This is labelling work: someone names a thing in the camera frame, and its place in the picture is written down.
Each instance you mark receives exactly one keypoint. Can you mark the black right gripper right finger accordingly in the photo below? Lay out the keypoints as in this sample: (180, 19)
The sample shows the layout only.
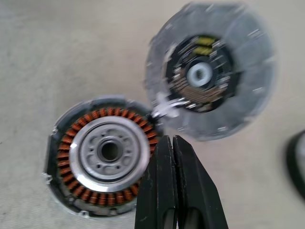
(197, 195)

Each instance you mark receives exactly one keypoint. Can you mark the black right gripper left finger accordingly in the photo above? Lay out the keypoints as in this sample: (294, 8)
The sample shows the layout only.
(157, 190)

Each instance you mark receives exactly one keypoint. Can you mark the motor stator housing copper coils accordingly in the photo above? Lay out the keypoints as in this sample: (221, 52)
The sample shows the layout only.
(71, 148)

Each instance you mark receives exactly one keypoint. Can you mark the black rotor wheel silver spokes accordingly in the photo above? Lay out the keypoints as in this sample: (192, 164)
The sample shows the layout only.
(296, 162)

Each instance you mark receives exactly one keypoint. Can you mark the silver motor cover with circuit board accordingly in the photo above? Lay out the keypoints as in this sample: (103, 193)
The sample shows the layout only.
(250, 71)

